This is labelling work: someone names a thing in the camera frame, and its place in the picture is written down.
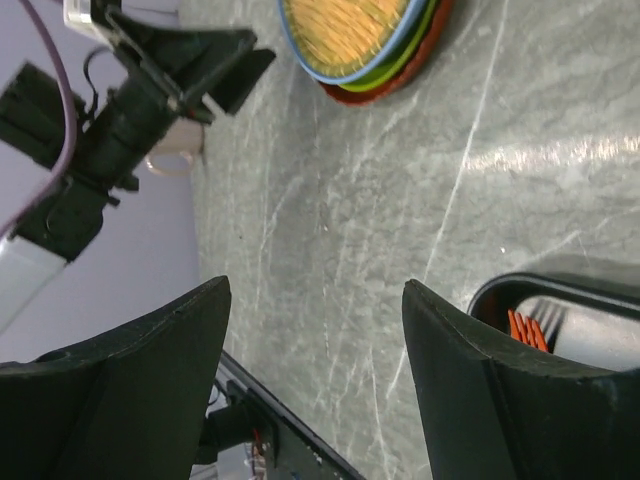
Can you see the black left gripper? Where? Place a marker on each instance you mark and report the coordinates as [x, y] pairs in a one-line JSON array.
[[168, 72]]

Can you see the beige bird plate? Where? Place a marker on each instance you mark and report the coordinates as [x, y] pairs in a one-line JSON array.
[[595, 338]]

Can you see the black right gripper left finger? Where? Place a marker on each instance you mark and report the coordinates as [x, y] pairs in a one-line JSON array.
[[126, 404]]

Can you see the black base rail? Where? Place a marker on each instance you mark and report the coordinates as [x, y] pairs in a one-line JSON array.
[[281, 445]]

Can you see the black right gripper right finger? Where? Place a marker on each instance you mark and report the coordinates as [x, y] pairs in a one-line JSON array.
[[492, 407]]

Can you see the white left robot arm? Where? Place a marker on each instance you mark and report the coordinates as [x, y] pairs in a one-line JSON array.
[[43, 118]]

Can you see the stack of coloured plates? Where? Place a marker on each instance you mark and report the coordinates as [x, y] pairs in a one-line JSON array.
[[408, 69]]

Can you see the pink mug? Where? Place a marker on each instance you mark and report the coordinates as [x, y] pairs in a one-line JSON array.
[[186, 139]]

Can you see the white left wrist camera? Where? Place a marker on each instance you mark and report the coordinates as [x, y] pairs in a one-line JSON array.
[[83, 16]]

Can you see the orange plastic fork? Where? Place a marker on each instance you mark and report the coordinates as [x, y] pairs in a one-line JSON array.
[[526, 330]]

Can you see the black tray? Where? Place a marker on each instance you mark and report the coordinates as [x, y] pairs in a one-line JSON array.
[[495, 297]]

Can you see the blue plate with bamboo mat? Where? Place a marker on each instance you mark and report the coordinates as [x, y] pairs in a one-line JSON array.
[[341, 41]]

